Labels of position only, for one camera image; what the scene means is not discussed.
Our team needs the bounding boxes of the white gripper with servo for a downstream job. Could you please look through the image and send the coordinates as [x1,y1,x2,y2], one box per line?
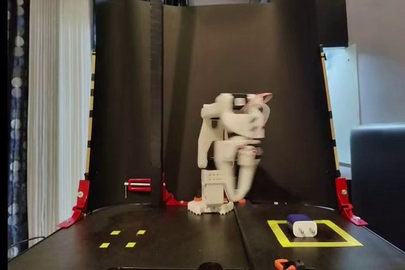
[215,137,264,204]

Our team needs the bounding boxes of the blue and white charger block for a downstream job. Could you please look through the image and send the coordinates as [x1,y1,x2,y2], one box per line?
[286,214,318,238]

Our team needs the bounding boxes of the white robot arm with base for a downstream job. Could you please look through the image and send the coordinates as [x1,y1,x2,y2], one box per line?
[187,92,275,216]

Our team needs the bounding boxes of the yellow tape square outline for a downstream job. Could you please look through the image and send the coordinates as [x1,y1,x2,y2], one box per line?
[267,219,364,248]

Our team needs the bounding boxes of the black backdrop sheet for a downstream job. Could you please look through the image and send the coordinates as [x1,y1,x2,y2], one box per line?
[85,0,349,216]

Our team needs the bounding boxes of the red clamp with silver rod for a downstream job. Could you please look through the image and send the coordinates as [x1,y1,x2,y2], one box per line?
[123,178,152,199]

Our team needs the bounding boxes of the yellow and black folding ruler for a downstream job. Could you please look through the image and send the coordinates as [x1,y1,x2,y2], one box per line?
[319,44,341,180]
[84,51,97,180]

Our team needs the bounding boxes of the dark blue armchair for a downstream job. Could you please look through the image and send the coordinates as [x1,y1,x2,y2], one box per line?
[349,122,405,254]

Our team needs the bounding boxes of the white pleated curtain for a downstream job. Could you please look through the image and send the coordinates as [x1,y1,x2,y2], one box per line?
[27,0,96,249]

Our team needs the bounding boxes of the dark blue dotted curtain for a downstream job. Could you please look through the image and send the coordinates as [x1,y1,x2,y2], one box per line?
[8,0,32,261]

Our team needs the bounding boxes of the red pole base bracket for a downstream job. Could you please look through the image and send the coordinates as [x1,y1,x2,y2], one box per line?
[161,173,185,207]

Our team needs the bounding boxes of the red and white servo cable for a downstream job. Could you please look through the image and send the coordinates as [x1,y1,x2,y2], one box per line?
[242,92,275,113]

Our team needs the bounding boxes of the red corner bracket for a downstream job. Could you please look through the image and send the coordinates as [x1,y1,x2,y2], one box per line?
[56,180,91,229]
[334,177,369,227]

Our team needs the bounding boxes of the black vertical camera pole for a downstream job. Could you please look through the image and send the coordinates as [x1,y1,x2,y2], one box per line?
[149,0,165,208]

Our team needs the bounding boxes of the thin black floor cable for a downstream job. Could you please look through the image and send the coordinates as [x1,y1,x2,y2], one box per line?
[8,235,47,252]

